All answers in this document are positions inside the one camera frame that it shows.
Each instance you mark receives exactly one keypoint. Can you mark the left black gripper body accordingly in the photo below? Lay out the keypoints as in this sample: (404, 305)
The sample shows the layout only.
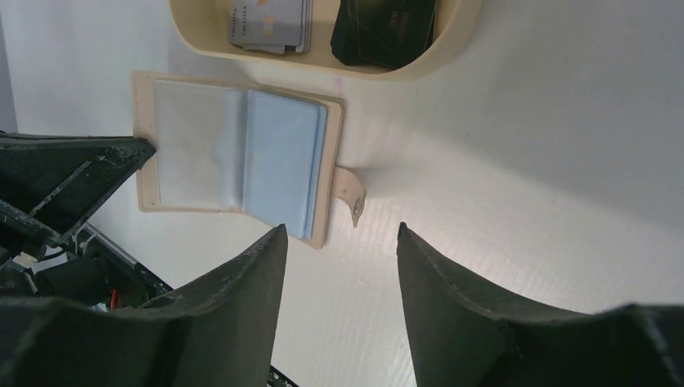
(52, 185)

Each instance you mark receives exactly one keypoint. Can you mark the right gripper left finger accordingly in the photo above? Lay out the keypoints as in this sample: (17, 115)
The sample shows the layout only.
(217, 330)

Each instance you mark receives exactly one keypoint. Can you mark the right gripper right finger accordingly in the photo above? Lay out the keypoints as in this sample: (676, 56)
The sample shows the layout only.
(464, 330)

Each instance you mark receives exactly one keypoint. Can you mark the beige leather card holder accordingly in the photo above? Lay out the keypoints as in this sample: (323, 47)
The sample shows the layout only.
(198, 128)

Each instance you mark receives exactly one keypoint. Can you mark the blue grey credit card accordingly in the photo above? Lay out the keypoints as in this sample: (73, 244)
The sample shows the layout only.
(283, 153)

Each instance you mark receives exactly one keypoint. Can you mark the black card in tray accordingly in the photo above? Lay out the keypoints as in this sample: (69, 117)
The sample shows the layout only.
(389, 34)

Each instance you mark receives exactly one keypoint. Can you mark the beige oval tray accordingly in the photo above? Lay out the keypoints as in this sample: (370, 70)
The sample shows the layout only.
(203, 27)

